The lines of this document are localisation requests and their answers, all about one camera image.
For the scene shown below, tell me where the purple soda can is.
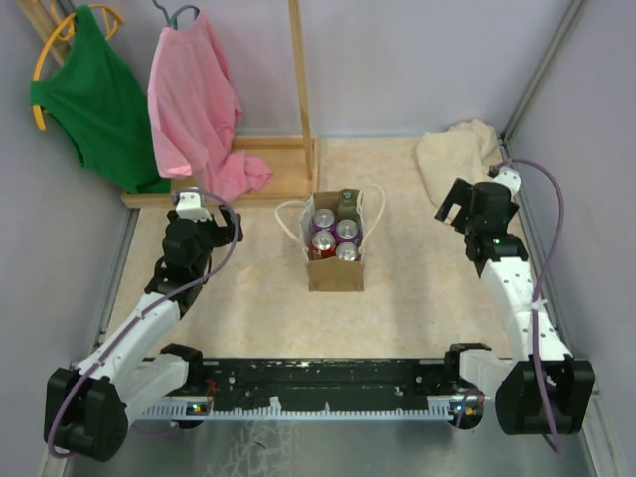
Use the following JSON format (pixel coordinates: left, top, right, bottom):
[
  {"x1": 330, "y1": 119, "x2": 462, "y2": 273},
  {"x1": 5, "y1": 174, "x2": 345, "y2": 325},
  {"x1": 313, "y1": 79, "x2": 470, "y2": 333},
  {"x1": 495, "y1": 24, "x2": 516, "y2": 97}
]
[
  {"x1": 334, "y1": 219, "x2": 362, "y2": 246},
  {"x1": 311, "y1": 208, "x2": 337, "y2": 234}
]

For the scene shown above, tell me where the red soda can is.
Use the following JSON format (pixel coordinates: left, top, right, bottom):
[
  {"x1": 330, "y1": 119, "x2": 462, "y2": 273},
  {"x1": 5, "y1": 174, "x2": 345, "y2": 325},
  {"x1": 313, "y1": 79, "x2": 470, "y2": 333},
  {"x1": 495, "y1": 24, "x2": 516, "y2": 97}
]
[
  {"x1": 310, "y1": 232, "x2": 337, "y2": 261},
  {"x1": 336, "y1": 242, "x2": 360, "y2": 261}
]

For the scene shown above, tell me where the green glass soda water bottle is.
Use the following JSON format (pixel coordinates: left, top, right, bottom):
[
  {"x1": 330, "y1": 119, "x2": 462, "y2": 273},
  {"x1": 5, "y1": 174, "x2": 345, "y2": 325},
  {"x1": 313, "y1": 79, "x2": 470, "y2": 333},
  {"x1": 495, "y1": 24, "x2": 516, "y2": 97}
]
[{"x1": 336, "y1": 189, "x2": 358, "y2": 221}]

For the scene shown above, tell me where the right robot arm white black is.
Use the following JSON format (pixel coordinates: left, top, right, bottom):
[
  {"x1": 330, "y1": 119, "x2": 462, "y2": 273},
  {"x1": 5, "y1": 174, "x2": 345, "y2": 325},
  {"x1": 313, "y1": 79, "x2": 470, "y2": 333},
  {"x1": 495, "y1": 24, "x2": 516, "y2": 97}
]
[{"x1": 435, "y1": 179, "x2": 595, "y2": 435}]

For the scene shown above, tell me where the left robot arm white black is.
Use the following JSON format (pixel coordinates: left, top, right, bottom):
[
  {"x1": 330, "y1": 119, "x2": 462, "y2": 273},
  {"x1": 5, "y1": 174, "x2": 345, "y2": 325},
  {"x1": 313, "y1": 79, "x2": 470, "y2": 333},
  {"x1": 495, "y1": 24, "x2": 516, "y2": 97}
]
[{"x1": 44, "y1": 205, "x2": 243, "y2": 462}]

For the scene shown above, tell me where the beige crumpled cloth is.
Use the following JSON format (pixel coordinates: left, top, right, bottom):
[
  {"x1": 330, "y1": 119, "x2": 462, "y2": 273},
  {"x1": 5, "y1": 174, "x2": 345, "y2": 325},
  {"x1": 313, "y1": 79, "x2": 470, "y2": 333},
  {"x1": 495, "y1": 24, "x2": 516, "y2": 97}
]
[{"x1": 415, "y1": 119, "x2": 502, "y2": 208}]

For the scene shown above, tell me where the wooden clothes rack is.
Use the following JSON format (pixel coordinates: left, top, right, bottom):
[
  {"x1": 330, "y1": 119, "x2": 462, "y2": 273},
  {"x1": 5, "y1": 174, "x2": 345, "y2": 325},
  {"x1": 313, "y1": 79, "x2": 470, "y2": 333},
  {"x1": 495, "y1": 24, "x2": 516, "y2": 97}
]
[{"x1": 18, "y1": 1, "x2": 319, "y2": 207}]

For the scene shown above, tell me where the pink t-shirt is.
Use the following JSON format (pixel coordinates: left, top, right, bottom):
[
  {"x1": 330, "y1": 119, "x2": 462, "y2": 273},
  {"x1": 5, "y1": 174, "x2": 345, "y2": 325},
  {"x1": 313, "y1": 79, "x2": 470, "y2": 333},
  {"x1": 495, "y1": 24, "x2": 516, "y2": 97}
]
[{"x1": 147, "y1": 14, "x2": 273, "y2": 202}]

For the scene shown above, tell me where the green tank top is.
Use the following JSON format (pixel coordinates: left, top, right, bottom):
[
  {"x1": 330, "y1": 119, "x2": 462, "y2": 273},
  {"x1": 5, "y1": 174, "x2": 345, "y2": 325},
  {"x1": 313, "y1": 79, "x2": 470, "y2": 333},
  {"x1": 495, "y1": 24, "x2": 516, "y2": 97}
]
[{"x1": 30, "y1": 4, "x2": 170, "y2": 194}]

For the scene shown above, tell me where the grey clothes hanger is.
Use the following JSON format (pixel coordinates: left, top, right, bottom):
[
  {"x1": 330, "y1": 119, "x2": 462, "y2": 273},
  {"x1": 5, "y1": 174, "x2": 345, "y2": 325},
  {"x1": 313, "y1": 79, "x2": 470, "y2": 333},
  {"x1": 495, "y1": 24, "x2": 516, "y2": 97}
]
[{"x1": 152, "y1": 0, "x2": 201, "y2": 30}]

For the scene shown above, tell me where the yellow clothes hanger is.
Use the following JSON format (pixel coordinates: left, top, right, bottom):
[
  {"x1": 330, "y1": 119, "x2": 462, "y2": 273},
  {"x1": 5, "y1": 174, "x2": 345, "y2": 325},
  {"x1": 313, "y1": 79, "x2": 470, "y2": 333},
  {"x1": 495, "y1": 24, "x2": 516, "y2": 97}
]
[{"x1": 32, "y1": 1, "x2": 124, "y2": 131}]

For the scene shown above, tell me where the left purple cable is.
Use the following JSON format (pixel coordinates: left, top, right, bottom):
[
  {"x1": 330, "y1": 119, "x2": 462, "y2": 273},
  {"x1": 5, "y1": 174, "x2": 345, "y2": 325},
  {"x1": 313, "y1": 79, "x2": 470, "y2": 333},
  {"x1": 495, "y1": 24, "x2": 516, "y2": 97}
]
[{"x1": 47, "y1": 191, "x2": 244, "y2": 457}]

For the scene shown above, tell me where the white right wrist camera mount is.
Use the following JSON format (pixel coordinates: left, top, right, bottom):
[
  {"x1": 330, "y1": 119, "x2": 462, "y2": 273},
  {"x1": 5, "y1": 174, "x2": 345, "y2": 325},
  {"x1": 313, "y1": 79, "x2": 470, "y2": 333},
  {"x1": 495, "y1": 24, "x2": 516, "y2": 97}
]
[{"x1": 488, "y1": 165, "x2": 521, "y2": 197}]

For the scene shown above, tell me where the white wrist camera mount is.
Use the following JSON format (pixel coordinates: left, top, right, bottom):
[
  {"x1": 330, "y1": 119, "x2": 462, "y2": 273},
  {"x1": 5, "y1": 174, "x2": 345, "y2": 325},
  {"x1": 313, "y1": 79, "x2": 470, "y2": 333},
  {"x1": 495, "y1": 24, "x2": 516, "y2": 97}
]
[
  {"x1": 170, "y1": 188, "x2": 213, "y2": 222},
  {"x1": 488, "y1": 165, "x2": 521, "y2": 197}
]

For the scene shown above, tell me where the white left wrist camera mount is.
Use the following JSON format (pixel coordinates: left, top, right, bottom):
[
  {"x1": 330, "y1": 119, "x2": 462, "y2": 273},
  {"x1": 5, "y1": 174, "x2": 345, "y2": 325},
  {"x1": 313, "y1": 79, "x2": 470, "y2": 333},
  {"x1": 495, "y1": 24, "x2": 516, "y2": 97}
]
[{"x1": 170, "y1": 188, "x2": 213, "y2": 222}]

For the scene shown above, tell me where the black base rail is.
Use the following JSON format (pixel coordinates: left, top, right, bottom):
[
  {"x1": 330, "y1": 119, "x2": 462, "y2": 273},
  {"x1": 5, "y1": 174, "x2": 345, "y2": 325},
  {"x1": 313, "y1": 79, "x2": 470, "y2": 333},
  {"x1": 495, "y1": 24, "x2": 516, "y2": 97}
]
[{"x1": 141, "y1": 358, "x2": 484, "y2": 429}]

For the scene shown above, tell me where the aluminium frame rail right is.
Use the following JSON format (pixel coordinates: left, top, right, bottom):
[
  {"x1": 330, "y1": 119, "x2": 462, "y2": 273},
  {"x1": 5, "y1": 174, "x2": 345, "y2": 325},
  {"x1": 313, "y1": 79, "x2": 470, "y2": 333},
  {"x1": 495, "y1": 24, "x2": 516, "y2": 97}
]
[{"x1": 505, "y1": 1, "x2": 635, "y2": 476}]

